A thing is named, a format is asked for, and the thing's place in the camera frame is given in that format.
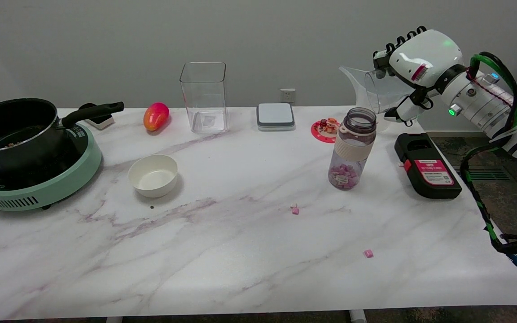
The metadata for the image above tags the white bowl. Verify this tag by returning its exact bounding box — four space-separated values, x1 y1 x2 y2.
128 154 179 199

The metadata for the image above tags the small black white gadget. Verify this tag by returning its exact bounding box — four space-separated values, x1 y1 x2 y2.
79 103 115 131

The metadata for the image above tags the clear bottle with beige sleeve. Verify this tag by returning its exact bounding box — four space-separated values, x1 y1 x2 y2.
328 107 377 191

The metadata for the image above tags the red coaster with figurines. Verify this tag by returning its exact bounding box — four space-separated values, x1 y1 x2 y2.
311 118 341 144

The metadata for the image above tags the large translucent measuring jug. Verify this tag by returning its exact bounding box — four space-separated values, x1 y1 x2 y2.
339 66 405 134

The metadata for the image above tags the green induction cooker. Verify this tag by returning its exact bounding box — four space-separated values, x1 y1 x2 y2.
0 122 103 212

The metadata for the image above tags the pink white candy pile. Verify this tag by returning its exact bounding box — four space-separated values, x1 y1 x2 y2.
329 164 360 190

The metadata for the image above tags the black saucepan with handle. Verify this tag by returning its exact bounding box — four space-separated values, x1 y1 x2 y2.
0 98 125 173

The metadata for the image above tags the green black wrist cable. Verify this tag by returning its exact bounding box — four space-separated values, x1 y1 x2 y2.
465 52 517 131

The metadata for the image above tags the clear square storage container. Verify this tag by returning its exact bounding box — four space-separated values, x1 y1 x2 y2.
180 62 229 134

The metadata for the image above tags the floor vent grille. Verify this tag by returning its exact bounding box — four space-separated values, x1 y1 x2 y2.
452 165 510 181

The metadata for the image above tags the red yellow toy mango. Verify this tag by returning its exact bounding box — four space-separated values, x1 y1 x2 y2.
143 102 170 132

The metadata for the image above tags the braided black green cable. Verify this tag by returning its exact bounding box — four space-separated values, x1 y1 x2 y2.
460 144 517 278

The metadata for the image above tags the clear plastic measuring cup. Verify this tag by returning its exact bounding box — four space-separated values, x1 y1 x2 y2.
364 67 416 115

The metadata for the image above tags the black box with pink label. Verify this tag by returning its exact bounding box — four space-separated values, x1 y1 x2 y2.
394 132 463 200

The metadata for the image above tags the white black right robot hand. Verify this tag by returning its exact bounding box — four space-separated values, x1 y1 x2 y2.
372 26 464 126

